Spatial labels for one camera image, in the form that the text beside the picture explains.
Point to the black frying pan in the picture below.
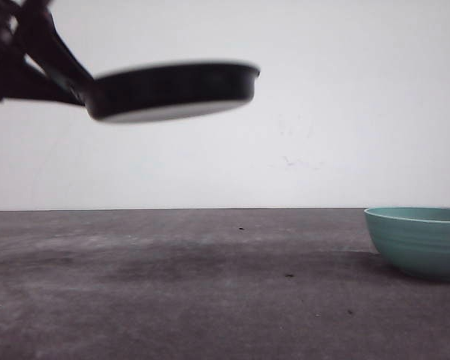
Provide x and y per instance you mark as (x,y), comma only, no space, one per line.
(157,93)

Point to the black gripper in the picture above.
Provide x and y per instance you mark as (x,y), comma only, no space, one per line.
(19,80)

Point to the teal ceramic bowl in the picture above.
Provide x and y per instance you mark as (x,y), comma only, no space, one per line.
(415,240)

